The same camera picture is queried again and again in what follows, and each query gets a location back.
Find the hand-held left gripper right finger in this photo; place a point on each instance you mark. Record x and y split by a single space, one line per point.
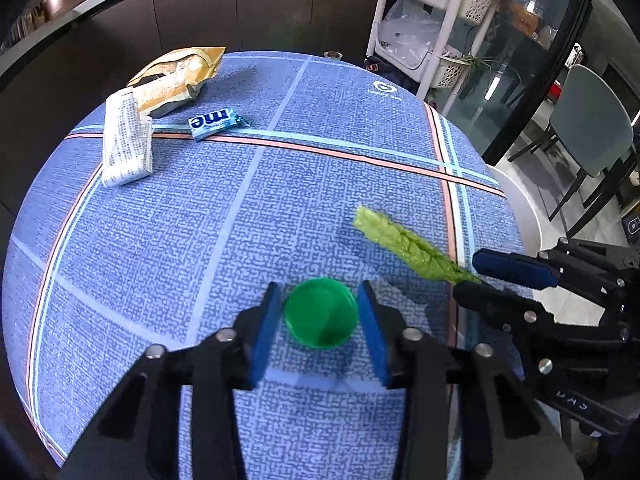
372 335

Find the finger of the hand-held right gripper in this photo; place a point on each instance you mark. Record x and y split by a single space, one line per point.
495 305
515 267

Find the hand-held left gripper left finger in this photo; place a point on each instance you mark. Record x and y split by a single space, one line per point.
265 330

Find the green round lid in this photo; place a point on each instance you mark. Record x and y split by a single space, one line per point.
320 315

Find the white trash bin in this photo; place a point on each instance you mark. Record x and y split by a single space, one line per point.
525 210

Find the green lettuce leaf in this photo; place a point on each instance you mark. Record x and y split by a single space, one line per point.
400 240

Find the blue checked tablecloth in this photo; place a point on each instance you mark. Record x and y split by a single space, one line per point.
200 210

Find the grey chair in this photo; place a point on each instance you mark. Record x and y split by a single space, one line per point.
590 120

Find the black framed glass door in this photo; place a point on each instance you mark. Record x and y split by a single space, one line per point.
550 85

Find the green potted plant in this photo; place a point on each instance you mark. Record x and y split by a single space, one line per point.
485 62

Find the blue gum packet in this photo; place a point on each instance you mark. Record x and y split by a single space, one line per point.
212 121

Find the white printed paper packet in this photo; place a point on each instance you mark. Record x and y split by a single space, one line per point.
125 145

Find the white shelf rack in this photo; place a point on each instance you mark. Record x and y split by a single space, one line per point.
442 45

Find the navy printed bag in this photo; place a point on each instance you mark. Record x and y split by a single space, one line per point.
375 66

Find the clear plastic bag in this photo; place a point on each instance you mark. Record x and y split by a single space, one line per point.
405 35

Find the gold snack bag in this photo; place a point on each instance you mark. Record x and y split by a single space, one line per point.
170 85

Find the green plastic bottle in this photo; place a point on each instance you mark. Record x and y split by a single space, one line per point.
333 55

